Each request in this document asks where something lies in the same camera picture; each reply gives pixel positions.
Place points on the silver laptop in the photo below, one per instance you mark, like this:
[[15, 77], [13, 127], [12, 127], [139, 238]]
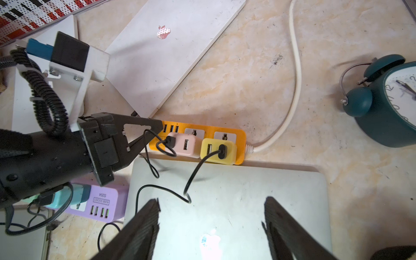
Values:
[[224, 219], [31, 246]]

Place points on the white laptop left back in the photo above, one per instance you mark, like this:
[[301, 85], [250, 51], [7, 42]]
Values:
[[50, 115]]

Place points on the yellow power strip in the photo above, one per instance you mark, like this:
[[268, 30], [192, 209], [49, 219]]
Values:
[[202, 131]]

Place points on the white laptop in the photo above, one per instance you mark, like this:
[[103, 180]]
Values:
[[160, 46], [50, 115]]

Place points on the black charger cable green adapter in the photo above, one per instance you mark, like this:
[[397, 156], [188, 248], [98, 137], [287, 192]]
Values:
[[14, 229]]

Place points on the white laptop right back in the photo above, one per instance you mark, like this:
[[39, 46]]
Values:
[[160, 46]]

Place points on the teal alarm clock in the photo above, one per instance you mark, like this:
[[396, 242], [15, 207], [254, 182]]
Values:
[[384, 103]]

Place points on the silver laptop front left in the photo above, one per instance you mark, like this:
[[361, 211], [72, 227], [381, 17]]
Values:
[[31, 246]]

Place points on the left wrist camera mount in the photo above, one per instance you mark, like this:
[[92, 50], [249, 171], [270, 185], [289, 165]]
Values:
[[74, 64]]

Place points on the silver laptop front right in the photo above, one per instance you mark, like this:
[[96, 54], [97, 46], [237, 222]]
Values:
[[224, 219]]

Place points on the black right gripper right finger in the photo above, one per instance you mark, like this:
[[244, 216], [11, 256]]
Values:
[[287, 239]]

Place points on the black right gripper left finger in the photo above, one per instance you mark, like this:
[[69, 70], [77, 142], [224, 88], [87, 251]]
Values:
[[137, 239]]

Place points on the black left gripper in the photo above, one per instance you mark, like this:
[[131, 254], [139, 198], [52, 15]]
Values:
[[36, 162]]

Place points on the purple power strip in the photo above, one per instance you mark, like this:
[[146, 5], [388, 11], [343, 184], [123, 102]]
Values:
[[106, 204]]

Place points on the black charger cable pink adapter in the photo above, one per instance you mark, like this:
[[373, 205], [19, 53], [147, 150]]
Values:
[[165, 146]]

